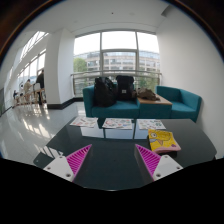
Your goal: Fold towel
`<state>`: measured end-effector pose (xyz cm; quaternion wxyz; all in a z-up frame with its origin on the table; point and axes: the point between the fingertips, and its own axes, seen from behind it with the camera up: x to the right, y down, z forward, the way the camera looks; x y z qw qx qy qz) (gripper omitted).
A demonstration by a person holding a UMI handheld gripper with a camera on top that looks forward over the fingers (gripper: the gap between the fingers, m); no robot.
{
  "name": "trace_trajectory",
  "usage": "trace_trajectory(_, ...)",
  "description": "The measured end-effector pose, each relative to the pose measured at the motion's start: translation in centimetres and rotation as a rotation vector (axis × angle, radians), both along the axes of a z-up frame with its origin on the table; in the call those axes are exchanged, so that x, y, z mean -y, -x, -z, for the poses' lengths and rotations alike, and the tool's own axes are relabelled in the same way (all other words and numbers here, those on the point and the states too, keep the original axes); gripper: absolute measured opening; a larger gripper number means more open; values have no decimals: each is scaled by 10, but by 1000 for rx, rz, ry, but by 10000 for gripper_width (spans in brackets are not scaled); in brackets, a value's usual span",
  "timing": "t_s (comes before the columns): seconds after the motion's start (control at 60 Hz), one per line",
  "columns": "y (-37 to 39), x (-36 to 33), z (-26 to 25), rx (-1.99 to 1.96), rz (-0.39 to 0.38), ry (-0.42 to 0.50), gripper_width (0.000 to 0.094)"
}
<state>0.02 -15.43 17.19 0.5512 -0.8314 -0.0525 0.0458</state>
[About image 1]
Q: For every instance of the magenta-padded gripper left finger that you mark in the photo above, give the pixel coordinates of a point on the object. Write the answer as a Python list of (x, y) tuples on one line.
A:
[(61, 166)]

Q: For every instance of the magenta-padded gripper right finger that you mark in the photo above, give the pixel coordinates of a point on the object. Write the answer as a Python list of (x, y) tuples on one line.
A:
[(166, 166)]

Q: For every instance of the orange pink printed towel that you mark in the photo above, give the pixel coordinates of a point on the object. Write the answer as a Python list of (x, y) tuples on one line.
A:
[(163, 140)]

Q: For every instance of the white sticker sheet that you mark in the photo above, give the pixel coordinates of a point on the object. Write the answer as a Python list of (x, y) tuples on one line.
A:
[(151, 124), (84, 122), (117, 123)]

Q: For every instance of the wood-topped teal side table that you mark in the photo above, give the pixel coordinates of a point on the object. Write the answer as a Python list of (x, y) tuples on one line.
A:
[(155, 110)]

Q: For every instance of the teal sofa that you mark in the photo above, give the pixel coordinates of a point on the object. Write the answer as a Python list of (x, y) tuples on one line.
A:
[(186, 105), (116, 110)]

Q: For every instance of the wooden chairs and tables group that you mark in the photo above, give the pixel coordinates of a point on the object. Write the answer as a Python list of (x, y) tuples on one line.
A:
[(36, 96)]

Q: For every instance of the brown jacket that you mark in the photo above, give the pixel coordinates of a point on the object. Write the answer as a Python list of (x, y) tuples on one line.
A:
[(147, 94)]

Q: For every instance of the person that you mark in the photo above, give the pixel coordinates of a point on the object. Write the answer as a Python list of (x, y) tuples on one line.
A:
[(40, 79), (27, 87)]

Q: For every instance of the black backpack with label patch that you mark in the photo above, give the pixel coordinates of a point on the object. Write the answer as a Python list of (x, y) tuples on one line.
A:
[(125, 88)]

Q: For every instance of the metal window railing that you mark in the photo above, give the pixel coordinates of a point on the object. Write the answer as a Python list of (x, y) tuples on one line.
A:
[(80, 75)]

